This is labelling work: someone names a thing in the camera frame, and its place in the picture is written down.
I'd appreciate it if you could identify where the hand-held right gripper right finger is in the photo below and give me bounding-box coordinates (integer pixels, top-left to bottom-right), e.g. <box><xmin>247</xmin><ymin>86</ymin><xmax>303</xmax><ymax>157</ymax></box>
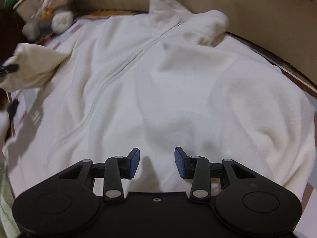
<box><xmin>174</xmin><ymin>147</ymin><xmax>258</xmax><ymax>201</ymax></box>

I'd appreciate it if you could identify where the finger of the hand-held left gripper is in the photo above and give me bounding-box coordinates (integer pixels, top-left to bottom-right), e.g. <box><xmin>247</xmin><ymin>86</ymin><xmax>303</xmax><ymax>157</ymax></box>
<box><xmin>0</xmin><ymin>63</ymin><xmax>20</xmax><ymax>75</ymax></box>
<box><xmin>7</xmin><ymin>99</ymin><xmax>20</xmax><ymax>124</ymax></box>

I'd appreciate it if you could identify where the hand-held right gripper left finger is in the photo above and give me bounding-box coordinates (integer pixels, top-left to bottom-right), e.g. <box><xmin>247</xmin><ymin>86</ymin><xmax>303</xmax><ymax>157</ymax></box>
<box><xmin>59</xmin><ymin>147</ymin><xmax>141</xmax><ymax>202</ymax></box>

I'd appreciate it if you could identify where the white fleece jacket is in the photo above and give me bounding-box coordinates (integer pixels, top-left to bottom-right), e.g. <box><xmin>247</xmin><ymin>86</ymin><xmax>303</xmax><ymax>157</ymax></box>
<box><xmin>0</xmin><ymin>0</ymin><xmax>316</xmax><ymax>196</ymax></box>

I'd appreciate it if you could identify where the checkered rug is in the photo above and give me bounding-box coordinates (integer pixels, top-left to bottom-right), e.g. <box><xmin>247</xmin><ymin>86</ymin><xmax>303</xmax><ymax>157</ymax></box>
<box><xmin>5</xmin><ymin>11</ymin><xmax>317</xmax><ymax>204</ymax></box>

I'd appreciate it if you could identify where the pale green cloth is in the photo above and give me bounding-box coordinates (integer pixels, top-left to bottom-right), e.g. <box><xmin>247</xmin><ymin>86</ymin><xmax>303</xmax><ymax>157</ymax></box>
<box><xmin>0</xmin><ymin>174</ymin><xmax>20</xmax><ymax>238</ymax></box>

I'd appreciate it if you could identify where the beige bed frame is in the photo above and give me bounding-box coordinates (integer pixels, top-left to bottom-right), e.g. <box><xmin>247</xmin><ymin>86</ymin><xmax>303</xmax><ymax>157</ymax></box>
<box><xmin>72</xmin><ymin>0</ymin><xmax>317</xmax><ymax>80</ymax></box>

